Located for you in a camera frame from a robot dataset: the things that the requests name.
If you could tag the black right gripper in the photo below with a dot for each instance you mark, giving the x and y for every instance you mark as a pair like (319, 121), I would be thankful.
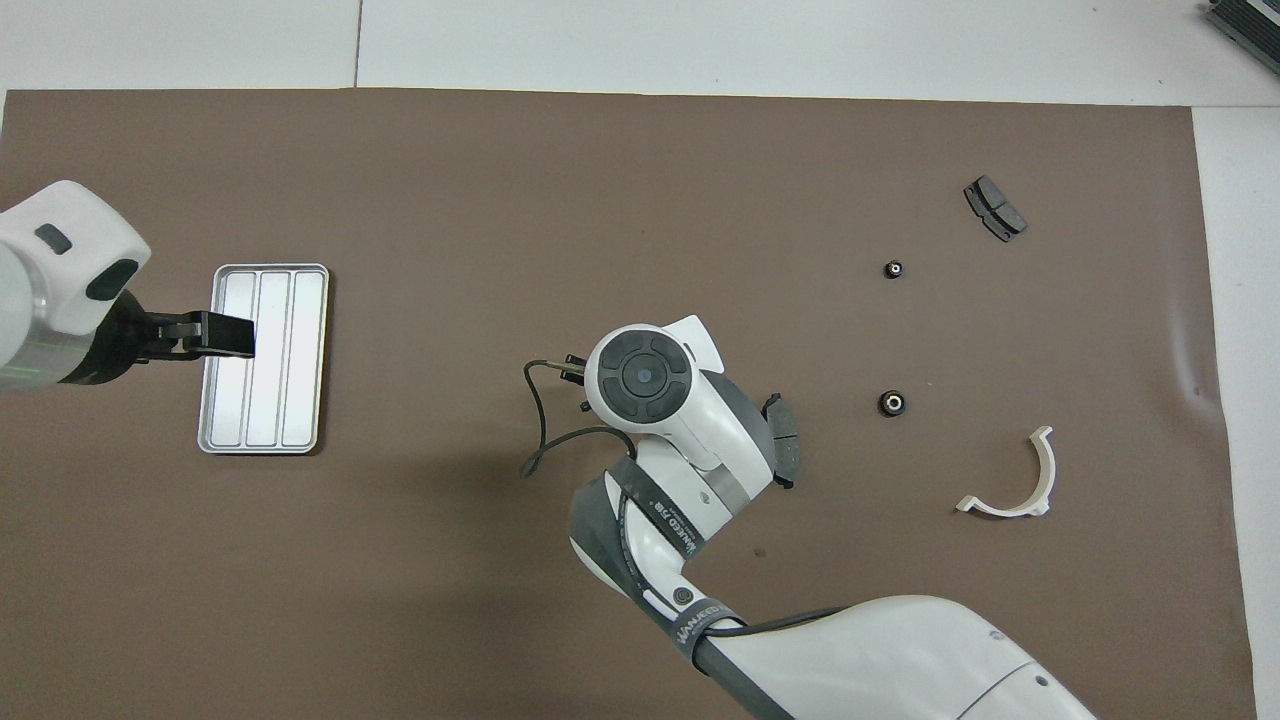
(576, 372)

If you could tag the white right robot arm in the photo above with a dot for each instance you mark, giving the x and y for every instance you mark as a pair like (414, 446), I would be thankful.
(700, 420)

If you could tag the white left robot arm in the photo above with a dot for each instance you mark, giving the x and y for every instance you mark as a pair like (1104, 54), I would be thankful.
(50, 270)

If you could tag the brown table mat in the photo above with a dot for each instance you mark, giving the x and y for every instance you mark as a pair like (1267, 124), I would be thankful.
(500, 200)

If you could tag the dark ribbed device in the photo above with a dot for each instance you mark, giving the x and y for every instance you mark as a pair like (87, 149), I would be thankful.
(1250, 25)

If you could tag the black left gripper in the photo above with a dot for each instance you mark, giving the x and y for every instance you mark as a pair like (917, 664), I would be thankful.
(120, 340)

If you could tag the silver metal tray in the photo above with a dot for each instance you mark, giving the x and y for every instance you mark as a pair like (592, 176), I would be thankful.
(285, 370)

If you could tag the white curved plastic bracket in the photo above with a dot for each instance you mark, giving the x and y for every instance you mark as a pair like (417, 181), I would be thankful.
(1047, 475)

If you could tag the long grey brake pad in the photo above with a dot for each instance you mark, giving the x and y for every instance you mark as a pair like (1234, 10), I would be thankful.
(787, 440)

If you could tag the short grey brake pad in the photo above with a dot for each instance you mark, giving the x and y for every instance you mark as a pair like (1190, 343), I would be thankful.
(995, 207)

